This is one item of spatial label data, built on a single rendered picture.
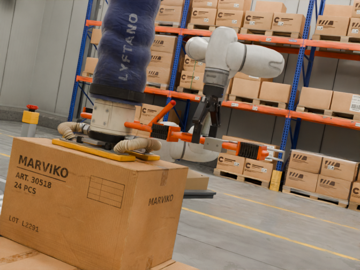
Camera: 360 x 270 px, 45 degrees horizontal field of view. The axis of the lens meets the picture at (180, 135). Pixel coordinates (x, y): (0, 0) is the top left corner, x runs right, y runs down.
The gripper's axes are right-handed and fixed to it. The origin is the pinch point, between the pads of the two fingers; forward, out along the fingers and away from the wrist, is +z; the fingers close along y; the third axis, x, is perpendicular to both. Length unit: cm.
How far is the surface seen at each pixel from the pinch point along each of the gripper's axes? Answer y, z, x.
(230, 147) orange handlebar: 3.2, 0.0, 11.8
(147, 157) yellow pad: -3.7, 11.6, -24.9
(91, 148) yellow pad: 15.1, 11.1, -38.2
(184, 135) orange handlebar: 3.5, -0.5, -6.4
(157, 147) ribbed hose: -5.1, 7.0, -21.8
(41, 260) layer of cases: 27, 53, -42
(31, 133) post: -45, 21, -134
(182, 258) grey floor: -173, 108, -78
